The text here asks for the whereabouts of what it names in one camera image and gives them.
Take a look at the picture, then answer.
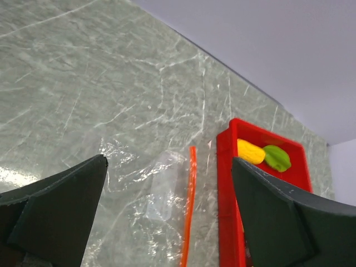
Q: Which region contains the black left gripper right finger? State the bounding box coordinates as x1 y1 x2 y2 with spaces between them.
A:
231 157 355 266

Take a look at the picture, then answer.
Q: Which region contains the yellow corn toy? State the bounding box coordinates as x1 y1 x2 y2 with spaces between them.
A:
237 139 266 165

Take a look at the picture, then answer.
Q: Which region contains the clear zip bag orange zipper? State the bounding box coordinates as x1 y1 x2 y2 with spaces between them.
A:
82 138 219 266

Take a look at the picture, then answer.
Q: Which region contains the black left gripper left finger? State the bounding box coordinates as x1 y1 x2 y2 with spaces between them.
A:
1 154 108 266

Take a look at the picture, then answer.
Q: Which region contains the red plastic bin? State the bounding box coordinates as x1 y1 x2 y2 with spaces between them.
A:
216 118 313 267

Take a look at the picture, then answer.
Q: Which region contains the green ridged fruit toy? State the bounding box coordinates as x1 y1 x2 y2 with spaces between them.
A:
263 145 291 172

